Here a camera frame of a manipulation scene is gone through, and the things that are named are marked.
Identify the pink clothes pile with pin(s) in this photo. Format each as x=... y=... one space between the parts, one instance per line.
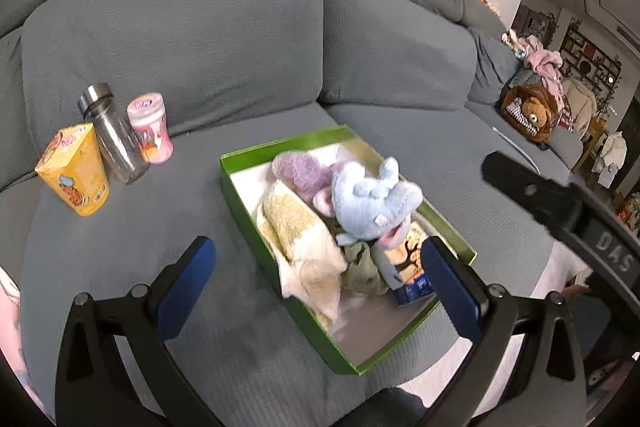
x=542 y=62

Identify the orange snack box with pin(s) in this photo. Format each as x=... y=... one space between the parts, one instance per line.
x=72 y=166

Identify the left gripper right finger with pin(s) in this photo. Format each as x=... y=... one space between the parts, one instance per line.
x=459 y=289

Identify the cream yellow towel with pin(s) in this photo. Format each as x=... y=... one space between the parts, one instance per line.
x=310 y=264

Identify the grey fabric sofa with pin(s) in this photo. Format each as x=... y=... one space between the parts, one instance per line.
x=407 y=75

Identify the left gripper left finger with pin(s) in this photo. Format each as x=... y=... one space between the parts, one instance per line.
x=175 y=291

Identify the purple fluffy cloth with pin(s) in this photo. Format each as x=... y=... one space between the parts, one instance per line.
x=303 y=173

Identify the wall display shelf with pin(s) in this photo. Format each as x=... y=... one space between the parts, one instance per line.
x=584 y=61

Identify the pink plastic jar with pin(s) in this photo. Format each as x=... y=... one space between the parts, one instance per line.
x=147 y=117

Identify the olive green cloth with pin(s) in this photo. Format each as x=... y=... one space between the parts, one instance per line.
x=362 y=276

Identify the clear bottle steel cap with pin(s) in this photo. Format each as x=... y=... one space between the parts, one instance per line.
x=118 y=144

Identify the blue plush elephant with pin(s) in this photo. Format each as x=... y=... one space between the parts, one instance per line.
x=369 y=208

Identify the brown teddy bear cushion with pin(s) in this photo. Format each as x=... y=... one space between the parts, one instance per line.
x=531 y=110

